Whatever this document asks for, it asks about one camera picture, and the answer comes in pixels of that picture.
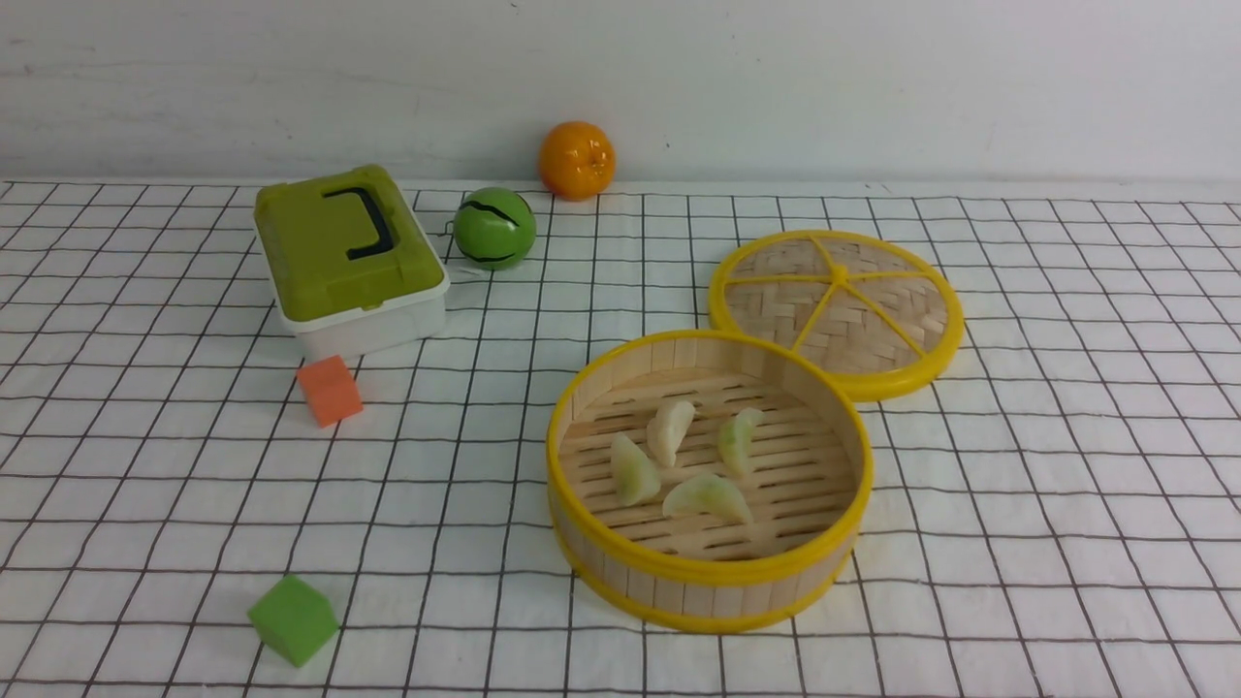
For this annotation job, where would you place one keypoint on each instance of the white dumpling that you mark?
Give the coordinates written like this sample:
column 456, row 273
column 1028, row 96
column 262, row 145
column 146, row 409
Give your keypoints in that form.
column 667, row 429

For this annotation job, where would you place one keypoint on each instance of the pale green dumpling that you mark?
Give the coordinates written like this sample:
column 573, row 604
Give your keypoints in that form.
column 635, row 476

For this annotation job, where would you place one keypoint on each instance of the light green dumpling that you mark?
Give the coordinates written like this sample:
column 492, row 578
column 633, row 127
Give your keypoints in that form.
column 734, row 439

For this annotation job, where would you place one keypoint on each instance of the pale yellow dumpling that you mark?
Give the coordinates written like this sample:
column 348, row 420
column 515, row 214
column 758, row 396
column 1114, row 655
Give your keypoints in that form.
column 707, row 493

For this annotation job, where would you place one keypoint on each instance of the yellow bamboo steamer tray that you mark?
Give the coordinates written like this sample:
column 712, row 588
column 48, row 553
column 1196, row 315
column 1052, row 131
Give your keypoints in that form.
column 812, row 478

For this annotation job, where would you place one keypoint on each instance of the yellow bamboo steamer lid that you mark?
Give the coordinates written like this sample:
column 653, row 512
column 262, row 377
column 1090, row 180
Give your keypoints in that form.
column 882, row 322

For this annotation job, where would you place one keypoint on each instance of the green striped ball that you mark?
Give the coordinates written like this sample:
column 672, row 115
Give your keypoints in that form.
column 494, row 227

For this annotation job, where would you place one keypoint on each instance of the orange fruit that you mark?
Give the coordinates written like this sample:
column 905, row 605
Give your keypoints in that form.
column 576, row 161

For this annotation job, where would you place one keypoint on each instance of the green lid white box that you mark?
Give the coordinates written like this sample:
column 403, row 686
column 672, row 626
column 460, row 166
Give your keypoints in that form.
column 352, row 270

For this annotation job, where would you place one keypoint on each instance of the orange foam cube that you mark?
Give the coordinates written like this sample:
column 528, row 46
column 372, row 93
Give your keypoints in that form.
column 330, row 391

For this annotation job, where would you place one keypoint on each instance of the green foam cube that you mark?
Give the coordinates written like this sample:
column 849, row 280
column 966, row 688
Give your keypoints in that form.
column 294, row 619

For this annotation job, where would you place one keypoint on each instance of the white black grid tablecloth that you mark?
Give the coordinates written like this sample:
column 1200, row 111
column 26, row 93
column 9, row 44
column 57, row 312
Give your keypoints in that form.
column 1057, row 515

